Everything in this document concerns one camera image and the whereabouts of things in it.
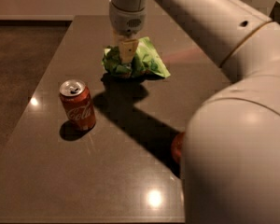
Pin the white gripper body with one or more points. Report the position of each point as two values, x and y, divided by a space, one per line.
126 20

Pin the red apple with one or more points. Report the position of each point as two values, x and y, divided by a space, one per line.
176 147

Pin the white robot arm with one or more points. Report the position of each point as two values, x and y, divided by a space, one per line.
230 158

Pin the red cola can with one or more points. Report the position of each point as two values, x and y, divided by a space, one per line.
77 103

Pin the green rice chip bag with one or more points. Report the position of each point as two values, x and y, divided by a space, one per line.
146 61

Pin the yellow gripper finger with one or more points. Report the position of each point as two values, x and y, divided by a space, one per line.
115 38
127 49

